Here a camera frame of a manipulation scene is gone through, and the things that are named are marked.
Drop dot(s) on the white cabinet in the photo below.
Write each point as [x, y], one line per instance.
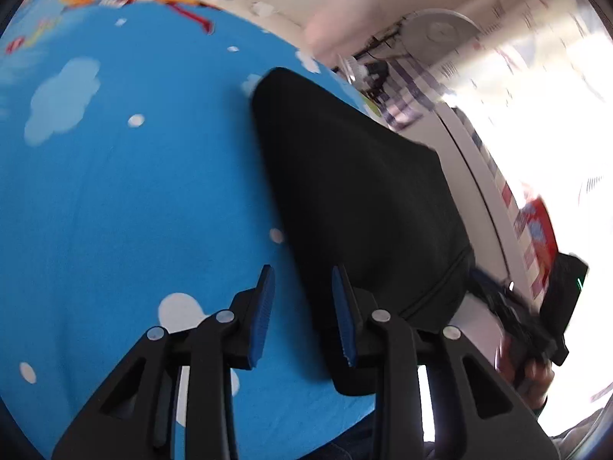
[474, 191]

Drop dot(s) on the grey round desk lamp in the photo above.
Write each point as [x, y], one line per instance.
[440, 33]

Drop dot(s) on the blue white plaid cloth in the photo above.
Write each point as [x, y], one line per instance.
[412, 100]

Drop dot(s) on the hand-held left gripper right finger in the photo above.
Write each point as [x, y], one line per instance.
[344, 316]

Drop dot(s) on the clear plastic cup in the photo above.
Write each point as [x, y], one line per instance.
[348, 68]

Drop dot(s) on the black pants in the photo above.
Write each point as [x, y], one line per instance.
[359, 191]

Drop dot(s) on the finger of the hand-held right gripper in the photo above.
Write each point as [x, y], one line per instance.
[512, 311]

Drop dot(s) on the white printed curtain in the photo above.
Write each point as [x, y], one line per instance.
[517, 19]

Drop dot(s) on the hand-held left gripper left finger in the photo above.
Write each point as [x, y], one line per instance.
[261, 316]

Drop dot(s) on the person's right hand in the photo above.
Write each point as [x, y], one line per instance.
[536, 383]

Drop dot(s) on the red printed box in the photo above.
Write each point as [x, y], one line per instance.
[541, 239]

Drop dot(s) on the blue cartoon printed bed sheet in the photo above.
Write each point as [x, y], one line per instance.
[119, 201]

